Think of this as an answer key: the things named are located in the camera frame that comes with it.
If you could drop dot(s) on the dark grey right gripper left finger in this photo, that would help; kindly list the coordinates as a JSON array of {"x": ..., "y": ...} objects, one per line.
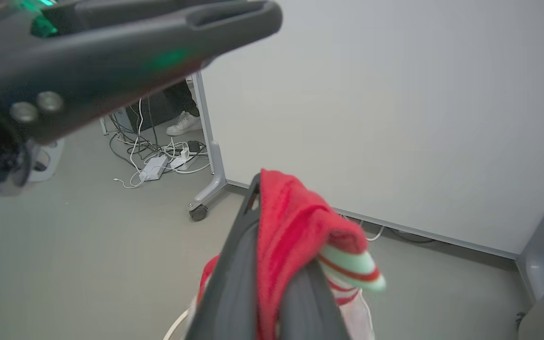
[{"x": 234, "y": 293}]

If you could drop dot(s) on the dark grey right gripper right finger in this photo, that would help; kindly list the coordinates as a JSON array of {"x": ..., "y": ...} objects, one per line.
[{"x": 307, "y": 311}]

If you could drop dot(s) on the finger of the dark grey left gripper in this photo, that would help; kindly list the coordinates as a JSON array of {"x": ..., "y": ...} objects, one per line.
[
  {"x": 111, "y": 71},
  {"x": 111, "y": 12}
]

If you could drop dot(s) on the red garment with white stripes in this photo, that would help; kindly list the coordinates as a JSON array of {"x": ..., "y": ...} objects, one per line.
[{"x": 291, "y": 222}]

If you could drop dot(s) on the black computer case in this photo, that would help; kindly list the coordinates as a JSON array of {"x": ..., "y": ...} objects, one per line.
[{"x": 151, "y": 111}]

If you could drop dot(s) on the dark trousered person leg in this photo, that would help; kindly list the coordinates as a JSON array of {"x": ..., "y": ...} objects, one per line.
[{"x": 182, "y": 97}]

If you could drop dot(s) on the black caster wheel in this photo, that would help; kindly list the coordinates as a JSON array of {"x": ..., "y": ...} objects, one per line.
[{"x": 199, "y": 213}]

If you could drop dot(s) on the white sneaker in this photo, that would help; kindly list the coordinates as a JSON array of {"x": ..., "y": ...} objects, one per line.
[{"x": 184, "y": 125}]

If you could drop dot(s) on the black plug adapter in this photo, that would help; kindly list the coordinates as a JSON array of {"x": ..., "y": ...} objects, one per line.
[{"x": 194, "y": 146}]

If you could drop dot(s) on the white plug adapter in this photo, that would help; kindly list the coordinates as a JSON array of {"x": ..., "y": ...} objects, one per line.
[{"x": 181, "y": 159}]

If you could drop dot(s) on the grey partition leg with caster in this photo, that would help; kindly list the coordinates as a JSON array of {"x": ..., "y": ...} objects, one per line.
[{"x": 216, "y": 170}]

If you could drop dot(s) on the large white partition panel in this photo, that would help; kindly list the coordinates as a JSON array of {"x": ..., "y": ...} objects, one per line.
[{"x": 395, "y": 118}]

